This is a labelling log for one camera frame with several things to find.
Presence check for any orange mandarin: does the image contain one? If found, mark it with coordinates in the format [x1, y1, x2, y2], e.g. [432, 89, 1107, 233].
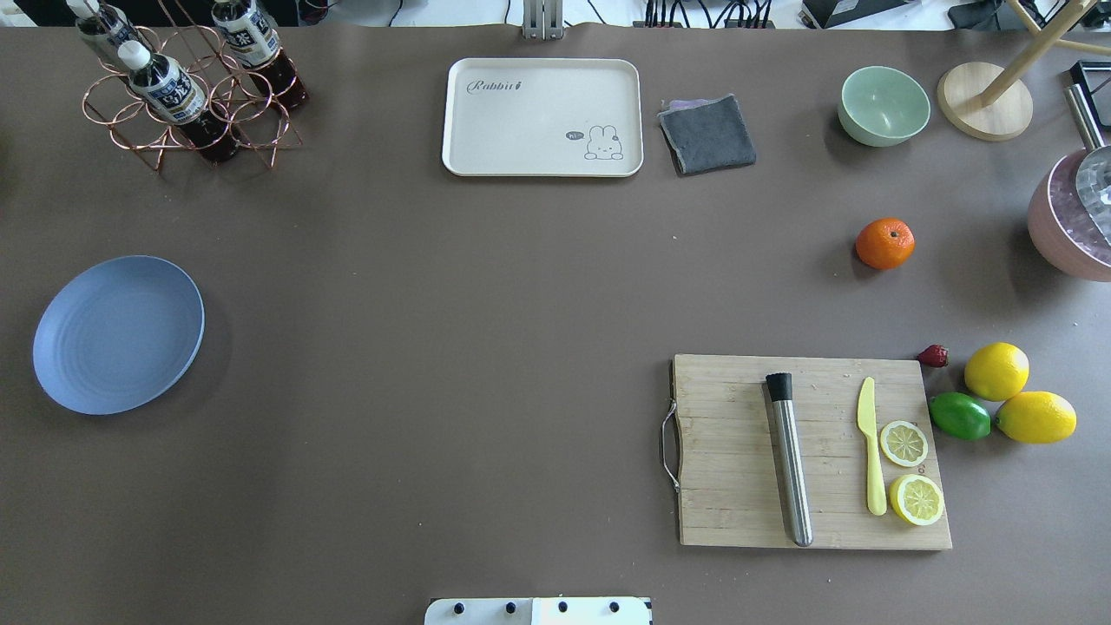
[854, 216, 917, 270]

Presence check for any blue plate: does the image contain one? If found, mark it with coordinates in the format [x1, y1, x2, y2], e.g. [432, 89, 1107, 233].
[32, 254, 206, 416]

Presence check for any cream rabbit tray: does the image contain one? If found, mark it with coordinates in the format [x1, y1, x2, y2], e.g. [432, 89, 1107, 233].
[441, 58, 644, 177]

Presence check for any grey folded cloth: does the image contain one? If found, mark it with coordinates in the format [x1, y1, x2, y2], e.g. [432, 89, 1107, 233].
[655, 94, 758, 175]

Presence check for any steel cylinder black cap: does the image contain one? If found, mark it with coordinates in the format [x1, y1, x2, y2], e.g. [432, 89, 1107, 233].
[765, 372, 814, 550]

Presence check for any wooden cutting board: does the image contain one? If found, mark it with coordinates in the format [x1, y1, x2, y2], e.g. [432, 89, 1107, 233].
[672, 353, 952, 551]

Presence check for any yellow plastic knife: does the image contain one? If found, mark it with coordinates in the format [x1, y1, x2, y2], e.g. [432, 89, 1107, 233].
[857, 377, 888, 516]

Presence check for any thin lemon slice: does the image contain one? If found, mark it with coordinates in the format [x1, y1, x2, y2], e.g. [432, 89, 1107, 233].
[878, 420, 930, 468]

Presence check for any red strawberry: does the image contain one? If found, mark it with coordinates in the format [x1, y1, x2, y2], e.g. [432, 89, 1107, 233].
[917, 344, 949, 367]

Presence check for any green bowl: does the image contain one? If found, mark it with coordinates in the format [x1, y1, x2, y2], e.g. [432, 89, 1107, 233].
[838, 65, 931, 148]

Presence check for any lemon half thick slice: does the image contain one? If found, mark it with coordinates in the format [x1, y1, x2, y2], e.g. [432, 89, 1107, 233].
[888, 474, 945, 527]

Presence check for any green lime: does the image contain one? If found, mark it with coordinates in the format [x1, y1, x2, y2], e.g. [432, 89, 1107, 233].
[928, 391, 992, 440]

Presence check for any tea bottle upper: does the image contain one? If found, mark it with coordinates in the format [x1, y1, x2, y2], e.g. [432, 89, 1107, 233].
[211, 1, 309, 111]

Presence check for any tea bottle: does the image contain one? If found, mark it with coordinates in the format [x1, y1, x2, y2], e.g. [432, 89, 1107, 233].
[66, 0, 150, 65]
[211, 1, 309, 111]
[116, 41, 239, 163]

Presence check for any yellow lemon lower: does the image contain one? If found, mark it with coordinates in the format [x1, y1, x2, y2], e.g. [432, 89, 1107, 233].
[963, 343, 1030, 401]

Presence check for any yellow lemon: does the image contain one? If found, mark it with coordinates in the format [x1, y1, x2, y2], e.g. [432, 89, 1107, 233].
[963, 343, 1030, 401]
[995, 391, 1078, 444]

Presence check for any tea bottle lower middle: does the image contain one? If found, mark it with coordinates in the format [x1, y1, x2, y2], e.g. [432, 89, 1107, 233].
[116, 41, 239, 163]

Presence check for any wooden stand round base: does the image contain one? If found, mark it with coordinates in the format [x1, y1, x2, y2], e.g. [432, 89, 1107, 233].
[937, 0, 1111, 142]

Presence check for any yellow lemon upper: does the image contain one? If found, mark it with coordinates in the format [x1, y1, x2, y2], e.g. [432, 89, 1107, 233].
[995, 391, 1078, 444]

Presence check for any pink bowl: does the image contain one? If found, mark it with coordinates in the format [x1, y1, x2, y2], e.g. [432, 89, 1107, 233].
[1027, 149, 1110, 282]

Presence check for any tea bottle outer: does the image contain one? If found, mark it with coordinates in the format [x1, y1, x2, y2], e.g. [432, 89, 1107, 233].
[66, 0, 150, 65]

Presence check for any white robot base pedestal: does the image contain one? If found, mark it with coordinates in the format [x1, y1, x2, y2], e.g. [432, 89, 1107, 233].
[424, 596, 654, 624]

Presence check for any copper wire bottle rack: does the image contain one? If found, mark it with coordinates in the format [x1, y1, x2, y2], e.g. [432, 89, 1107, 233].
[81, 1, 301, 171]

